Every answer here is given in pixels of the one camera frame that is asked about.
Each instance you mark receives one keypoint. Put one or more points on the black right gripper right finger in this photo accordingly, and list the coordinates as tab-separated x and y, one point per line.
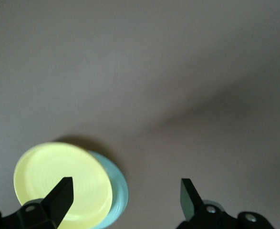
192	202

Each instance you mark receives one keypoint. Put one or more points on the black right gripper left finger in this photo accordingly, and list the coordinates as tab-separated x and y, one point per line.
56	202

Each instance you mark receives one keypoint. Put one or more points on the yellow round plate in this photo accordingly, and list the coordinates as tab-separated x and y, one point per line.
46	164

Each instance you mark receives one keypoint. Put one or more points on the green round plate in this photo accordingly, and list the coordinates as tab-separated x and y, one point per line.
117	186

